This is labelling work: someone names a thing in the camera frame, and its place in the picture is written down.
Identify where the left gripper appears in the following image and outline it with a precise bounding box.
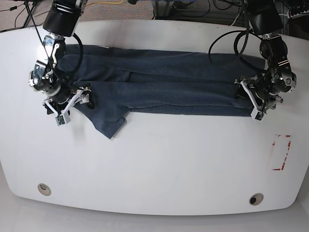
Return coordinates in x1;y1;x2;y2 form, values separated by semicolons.
235;79;278;109

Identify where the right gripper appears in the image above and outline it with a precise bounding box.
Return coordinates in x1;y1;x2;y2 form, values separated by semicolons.
45;88;95;115

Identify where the dark blue t-shirt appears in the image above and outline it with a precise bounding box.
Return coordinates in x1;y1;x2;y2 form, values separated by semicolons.
72;45;256;138

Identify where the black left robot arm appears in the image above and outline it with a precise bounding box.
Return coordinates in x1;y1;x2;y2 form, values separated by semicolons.
234;0;296;111

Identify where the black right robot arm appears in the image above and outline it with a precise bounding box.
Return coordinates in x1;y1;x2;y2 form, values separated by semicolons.
28;0;94;117

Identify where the red tape rectangle marking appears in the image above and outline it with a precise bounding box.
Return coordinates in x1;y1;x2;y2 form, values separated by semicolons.
270;134;292;171

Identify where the black tripod leg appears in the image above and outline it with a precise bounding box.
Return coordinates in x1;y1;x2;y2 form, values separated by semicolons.
22;0;40;28

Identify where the white power strip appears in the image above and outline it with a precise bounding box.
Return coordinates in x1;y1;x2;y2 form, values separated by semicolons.
288;4;309;19

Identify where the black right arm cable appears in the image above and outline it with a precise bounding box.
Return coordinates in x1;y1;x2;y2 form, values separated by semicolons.
24;0;84;90

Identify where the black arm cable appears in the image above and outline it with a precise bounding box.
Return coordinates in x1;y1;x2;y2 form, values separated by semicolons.
208;0;268;73
24;0;84;90

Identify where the left table cable grommet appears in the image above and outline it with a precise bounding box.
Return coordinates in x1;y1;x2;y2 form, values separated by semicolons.
38;183;51;196

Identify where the table cable grommet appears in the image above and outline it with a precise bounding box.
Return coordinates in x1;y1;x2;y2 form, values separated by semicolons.
38;183;51;196
249;193;264;206

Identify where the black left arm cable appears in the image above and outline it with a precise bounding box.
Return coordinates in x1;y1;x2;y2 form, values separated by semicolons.
208;0;268;73

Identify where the right table cable grommet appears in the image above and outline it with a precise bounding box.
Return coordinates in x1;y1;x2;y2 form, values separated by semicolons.
249;193;264;206

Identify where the aluminium frame stand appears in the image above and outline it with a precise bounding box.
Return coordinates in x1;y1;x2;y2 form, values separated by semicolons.
151;0;174;19

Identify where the yellow cable on floor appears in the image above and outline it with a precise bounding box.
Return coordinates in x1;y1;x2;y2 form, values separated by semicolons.
85;0;125;8

